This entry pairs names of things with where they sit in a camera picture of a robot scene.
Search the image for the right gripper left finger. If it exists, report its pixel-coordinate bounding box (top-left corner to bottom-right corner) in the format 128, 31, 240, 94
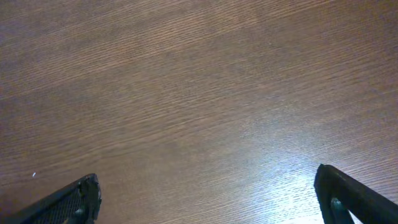
2, 174, 102, 224

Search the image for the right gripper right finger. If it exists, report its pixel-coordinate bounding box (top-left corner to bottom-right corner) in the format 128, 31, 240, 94
314, 164, 397, 224

